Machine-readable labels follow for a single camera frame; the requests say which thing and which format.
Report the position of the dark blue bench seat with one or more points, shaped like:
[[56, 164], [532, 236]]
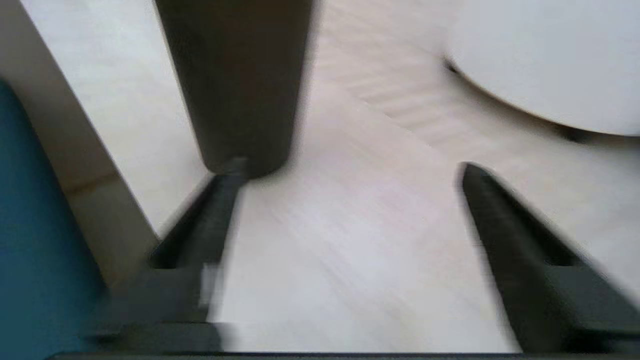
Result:
[[40, 240]]

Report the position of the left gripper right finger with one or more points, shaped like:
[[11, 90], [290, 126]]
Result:
[[540, 270]]

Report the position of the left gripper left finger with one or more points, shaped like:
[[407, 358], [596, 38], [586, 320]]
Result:
[[200, 240]]

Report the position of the black plastic cup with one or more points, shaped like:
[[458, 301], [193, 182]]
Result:
[[240, 85]]

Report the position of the large clear water dispenser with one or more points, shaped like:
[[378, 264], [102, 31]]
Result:
[[550, 60]]

